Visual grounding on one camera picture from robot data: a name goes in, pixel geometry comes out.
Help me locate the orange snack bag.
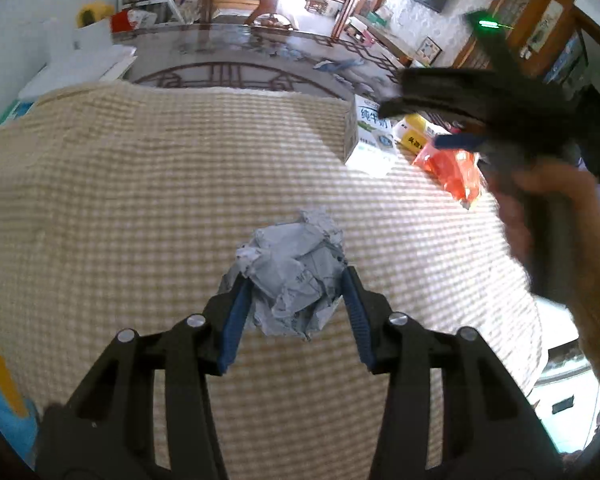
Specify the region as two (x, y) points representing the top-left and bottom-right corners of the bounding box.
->
(413, 142), (483, 207)

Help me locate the yellow medicine box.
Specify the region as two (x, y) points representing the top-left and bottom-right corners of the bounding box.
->
(392, 114), (449, 155)

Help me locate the grey paper ball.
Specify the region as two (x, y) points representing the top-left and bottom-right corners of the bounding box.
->
(219, 208), (347, 340)

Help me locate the person's right hand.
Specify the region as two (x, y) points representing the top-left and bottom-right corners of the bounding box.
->
(513, 159), (600, 381)

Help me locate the white green milk carton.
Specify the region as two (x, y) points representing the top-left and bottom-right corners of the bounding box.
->
(343, 94), (396, 174)

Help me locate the low tv cabinet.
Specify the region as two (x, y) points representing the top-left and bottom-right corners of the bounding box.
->
(347, 14), (418, 67)

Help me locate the beige checkered tablecloth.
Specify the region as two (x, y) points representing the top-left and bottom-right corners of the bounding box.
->
(0, 82), (545, 479)

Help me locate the red bag on floor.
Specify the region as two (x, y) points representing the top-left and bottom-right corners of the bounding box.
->
(110, 9), (157, 34)

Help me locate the yellow toy on lamp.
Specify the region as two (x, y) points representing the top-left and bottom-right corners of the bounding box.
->
(76, 0), (116, 28)

